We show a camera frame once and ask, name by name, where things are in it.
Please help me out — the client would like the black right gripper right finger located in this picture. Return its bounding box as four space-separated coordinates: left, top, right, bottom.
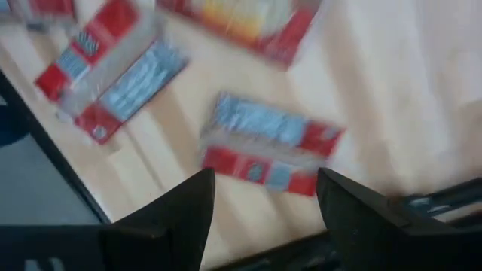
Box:
316 168 449 271

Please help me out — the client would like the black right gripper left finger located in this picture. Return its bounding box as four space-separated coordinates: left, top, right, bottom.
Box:
98 168 216 271

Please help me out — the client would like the red popcorn bag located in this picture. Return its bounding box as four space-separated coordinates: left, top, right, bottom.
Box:
199 92 346 197
156 0 323 72
34 0 190 145
0 0 78 29

